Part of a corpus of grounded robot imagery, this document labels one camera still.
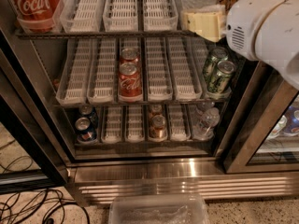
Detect large red Coca-Cola bottle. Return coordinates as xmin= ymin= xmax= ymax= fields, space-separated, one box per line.
xmin=13 ymin=0 xmax=61 ymax=33

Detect small water bottle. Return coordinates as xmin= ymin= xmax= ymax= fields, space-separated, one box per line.
xmin=195 ymin=107 xmax=220 ymax=141
xmin=196 ymin=102 xmax=215 ymax=116

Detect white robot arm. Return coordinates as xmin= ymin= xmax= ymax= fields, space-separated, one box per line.
xmin=180 ymin=0 xmax=299 ymax=90

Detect front green soda can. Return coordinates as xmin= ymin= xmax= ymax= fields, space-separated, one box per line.
xmin=207 ymin=61 xmax=236 ymax=93

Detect rear copper soda can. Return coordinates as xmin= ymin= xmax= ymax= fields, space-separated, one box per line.
xmin=149 ymin=105 xmax=163 ymax=119

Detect blue pepsi can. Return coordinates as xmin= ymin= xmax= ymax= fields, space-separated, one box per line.
xmin=75 ymin=117 xmax=96 ymax=142
xmin=78 ymin=105 xmax=98 ymax=128

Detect right glass fridge door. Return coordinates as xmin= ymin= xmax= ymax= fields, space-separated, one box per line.
xmin=224 ymin=62 xmax=298 ymax=174

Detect clear plastic bin on floor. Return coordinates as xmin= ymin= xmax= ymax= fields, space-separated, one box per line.
xmin=108 ymin=194 xmax=210 ymax=224

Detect rear small water bottle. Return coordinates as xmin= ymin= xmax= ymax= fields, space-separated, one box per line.
xmin=196 ymin=102 xmax=215 ymax=116

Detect green soda can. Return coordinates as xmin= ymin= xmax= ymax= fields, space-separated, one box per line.
xmin=202 ymin=47 xmax=229 ymax=82
xmin=207 ymin=61 xmax=236 ymax=93

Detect red coca-cola can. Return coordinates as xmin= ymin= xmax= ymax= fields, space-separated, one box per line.
xmin=120 ymin=48 xmax=140 ymax=66
xmin=119 ymin=63 xmax=142 ymax=98

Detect rear green soda can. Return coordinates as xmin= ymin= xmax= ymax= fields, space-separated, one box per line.
xmin=202 ymin=47 xmax=229 ymax=82

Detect left open fridge door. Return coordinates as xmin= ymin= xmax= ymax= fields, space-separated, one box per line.
xmin=0 ymin=51 xmax=67 ymax=194

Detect rear blue Pepsi can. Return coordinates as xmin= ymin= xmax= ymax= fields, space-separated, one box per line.
xmin=78 ymin=105 xmax=98 ymax=128

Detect stainless steel fridge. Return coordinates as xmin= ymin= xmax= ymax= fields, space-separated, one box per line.
xmin=0 ymin=0 xmax=299 ymax=205

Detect rear red Coca-Cola can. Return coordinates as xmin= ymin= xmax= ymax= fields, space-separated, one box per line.
xmin=120 ymin=48 xmax=140 ymax=66

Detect front red Coca-Cola can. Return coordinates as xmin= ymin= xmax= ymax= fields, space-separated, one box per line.
xmin=119 ymin=63 xmax=142 ymax=98

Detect shelf tray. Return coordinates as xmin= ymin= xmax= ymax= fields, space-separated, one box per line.
xmin=166 ymin=37 xmax=202 ymax=101
xmin=125 ymin=105 xmax=145 ymax=143
xmin=168 ymin=105 xmax=190 ymax=141
xmin=101 ymin=106 xmax=122 ymax=144
xmin=145 ymin=37 xmax=173 ymax=101
xmin=87 ymin=38 xmax=117 ymax=105
xmin=60 ymin=0 xmax=106 ymax=33
xmin=56 ymin=39 xmax=93 ymax=105
xmin=103 ymin=0 xmax=138 ymax=32
xmin=143 ymin=0 xmax=178 ymax=32

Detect front small water bottle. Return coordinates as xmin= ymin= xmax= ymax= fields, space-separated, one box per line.
xmin=195 ymin=107 xmax=220 ymax=141

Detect cans behind right door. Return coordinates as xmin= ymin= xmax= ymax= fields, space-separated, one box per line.
xmin=267 ymin=105 xmax=299 ymax=139

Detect front copper soda can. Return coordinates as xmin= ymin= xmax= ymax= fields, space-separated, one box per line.
xmin=149 ymin=115 xmax=166 ymax=139

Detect black cables on floor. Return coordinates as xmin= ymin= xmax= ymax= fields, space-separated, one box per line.
xmin=0 ymin=139 xmax=92 ymax=224

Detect front blue Pepsi can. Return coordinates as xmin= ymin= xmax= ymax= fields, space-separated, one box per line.
xmin=75 ymin=117 xmax=96 ymax=142

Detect copper soda can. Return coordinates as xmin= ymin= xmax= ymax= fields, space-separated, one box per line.
xmin=149 ymin=105 xmax=163 ymax=119
xmin=149 ymin=115 xmax=166 ymax=139

